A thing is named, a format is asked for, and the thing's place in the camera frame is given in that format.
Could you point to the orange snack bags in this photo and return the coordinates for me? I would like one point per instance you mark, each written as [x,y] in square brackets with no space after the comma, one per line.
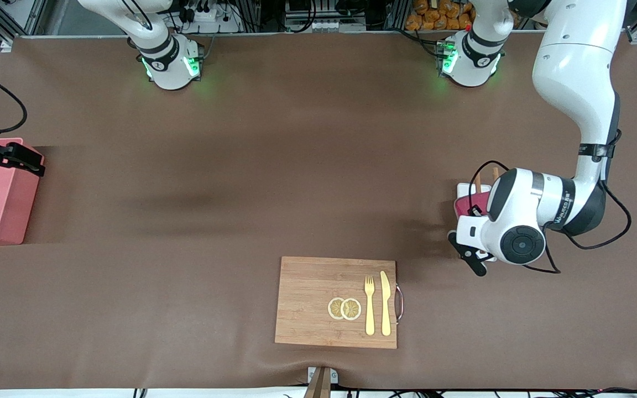
[440,19]

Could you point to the yellow knife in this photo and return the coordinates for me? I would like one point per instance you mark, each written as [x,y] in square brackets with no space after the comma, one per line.
[386,309]

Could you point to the camera mount post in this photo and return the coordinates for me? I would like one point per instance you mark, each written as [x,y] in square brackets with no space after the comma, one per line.
[318,387]

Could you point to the white power strip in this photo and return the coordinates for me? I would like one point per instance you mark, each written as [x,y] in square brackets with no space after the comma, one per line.
[208,16]

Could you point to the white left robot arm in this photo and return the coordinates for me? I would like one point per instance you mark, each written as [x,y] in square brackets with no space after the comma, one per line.
[573,66]

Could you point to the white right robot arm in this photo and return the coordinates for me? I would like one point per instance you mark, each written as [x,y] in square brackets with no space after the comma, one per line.
[166,66]

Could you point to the grey electronics box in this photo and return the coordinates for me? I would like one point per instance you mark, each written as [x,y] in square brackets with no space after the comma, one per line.
[324,25]

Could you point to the lemon slice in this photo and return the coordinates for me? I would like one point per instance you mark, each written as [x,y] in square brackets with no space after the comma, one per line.
[351,309]
[334,308]

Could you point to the red cloth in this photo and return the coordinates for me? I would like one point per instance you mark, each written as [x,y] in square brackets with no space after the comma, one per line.
[462,205]

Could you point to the bamboo cutting board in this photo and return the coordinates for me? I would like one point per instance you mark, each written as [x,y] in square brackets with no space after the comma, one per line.
[307,298]

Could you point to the yellow fork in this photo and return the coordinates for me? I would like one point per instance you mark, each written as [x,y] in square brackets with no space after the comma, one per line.
[370,315]

